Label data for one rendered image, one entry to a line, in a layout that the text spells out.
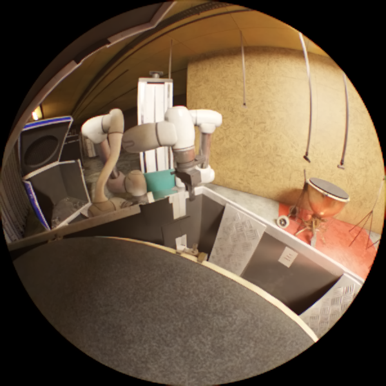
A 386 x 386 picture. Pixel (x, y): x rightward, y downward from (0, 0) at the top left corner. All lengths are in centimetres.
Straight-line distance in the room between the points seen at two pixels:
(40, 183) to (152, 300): 311
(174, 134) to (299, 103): 261
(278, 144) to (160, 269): 266
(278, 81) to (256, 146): 141
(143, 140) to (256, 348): 60
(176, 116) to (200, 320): 52
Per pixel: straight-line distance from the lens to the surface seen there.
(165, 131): 48
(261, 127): 275
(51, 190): 333
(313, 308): 60
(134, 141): 52
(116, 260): 32
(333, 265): 49
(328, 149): 295
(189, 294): 25
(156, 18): 63
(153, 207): 54
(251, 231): 50
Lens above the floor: 121
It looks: 26 degrees down
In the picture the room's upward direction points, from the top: 1 degrees clockwise
